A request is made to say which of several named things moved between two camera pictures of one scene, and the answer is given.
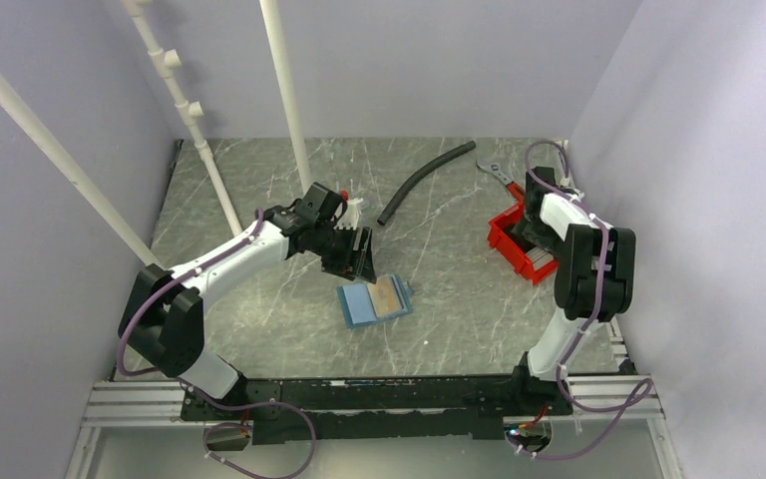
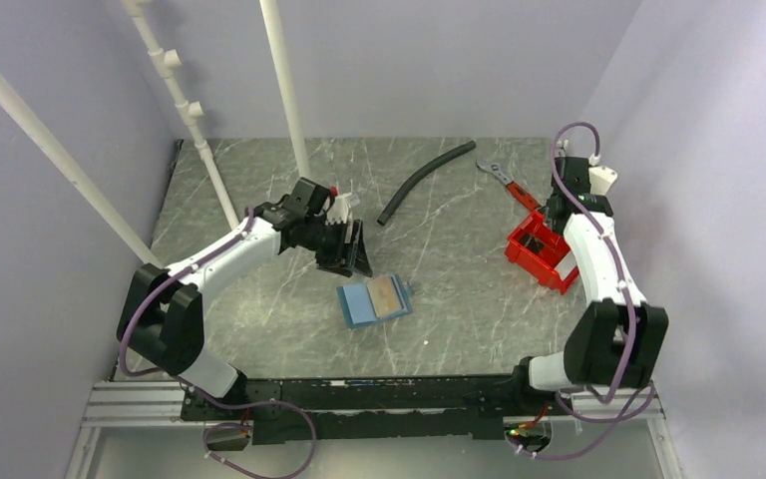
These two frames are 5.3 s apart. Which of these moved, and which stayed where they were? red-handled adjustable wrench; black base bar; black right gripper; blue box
Moved: black right gripper
Stayed: blue box; red-handled adjustable wrench; black base bar
